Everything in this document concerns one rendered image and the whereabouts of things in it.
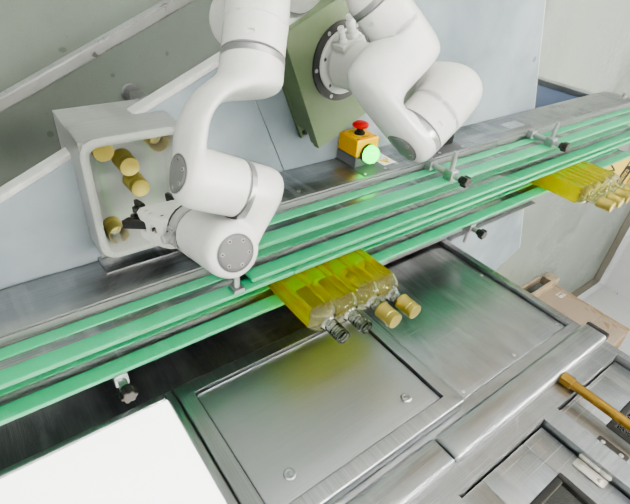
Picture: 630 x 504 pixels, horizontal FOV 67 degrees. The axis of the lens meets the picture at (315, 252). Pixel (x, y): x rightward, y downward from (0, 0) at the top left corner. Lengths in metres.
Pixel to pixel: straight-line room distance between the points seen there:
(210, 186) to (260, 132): 0.51
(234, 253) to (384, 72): 0.36
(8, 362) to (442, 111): 0.79
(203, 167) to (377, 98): 0.32
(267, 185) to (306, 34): 0.44
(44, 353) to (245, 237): 0.43
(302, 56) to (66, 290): 0.61
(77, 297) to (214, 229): 0.42
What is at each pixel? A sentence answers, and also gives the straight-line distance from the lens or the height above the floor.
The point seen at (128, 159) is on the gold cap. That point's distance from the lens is 0.88.
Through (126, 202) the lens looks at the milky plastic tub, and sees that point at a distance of 0.96.
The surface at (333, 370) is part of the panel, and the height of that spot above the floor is 1.11.
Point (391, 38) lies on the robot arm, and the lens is 0.78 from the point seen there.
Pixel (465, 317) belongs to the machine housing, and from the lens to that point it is 1.28.
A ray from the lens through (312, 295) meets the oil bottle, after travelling 0.94.
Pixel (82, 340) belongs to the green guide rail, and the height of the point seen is 0.94.
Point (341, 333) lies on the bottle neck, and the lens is 0.89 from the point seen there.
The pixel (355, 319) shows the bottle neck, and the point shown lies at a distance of 0.94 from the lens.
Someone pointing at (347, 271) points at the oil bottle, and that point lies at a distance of 1.01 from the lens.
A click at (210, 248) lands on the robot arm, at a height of 1.15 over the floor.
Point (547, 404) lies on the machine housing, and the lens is 1.15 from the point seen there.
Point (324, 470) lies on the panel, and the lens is 0.89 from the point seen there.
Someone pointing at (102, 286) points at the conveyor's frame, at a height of 0.84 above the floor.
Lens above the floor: 1.58
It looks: 39 degrees down
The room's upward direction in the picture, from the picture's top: 130 degrees clockwise
